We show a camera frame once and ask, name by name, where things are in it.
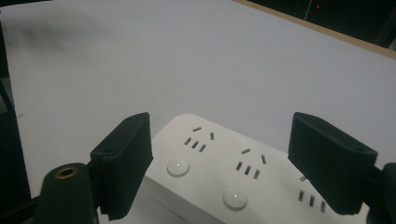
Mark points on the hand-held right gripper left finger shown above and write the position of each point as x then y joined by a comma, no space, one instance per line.
123,161

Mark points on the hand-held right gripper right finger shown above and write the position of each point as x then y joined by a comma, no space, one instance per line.
330,161

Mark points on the white power strip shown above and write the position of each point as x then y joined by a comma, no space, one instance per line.
218,174

